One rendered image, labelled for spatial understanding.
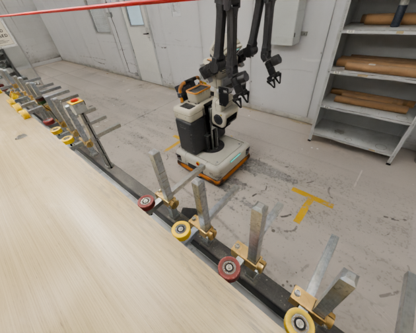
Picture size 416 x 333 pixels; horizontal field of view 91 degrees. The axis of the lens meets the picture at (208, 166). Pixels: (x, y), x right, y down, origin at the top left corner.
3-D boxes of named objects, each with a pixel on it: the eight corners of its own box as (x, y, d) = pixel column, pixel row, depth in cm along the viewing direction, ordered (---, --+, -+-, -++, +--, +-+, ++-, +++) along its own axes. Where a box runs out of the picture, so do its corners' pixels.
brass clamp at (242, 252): (238, 244, 88) (238, 238, 84) (267, 264, 80) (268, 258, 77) (230, 256, 84) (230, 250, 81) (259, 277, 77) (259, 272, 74)
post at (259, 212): (250, 268, 90) (257, 198, 59) (257, 273, 88) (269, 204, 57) (245, 275, 88) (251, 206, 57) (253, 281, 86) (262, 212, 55)
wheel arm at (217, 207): (234, 188, 116) (234, 183, 114) (240, 191, 115) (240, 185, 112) (179, 245, 93) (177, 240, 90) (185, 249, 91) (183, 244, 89)
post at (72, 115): (98, 156, 174) (67, 103, 142) (100, 158, 172) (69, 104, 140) (94, 159, 172) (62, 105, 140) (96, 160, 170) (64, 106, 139)
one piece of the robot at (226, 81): (214, 104, 178) (213, 78, 164) (233, 93, 193) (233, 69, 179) (230, 108, 170) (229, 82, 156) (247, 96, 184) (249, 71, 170)
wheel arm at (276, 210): (276, 205, 101) (277, 200, 98) (282, 209, 99) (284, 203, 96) (222, 279, 78) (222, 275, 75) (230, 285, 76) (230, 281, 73)
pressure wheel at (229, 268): (237, 294, 75) (237, 282, 67) (216, 286, 77) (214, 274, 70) (242, 272, 80) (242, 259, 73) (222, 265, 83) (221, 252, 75)
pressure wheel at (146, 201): (158, 220, 102) (151, 205, 95) (142, 221, 103) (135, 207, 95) (160, 207, 108) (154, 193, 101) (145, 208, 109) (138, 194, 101)
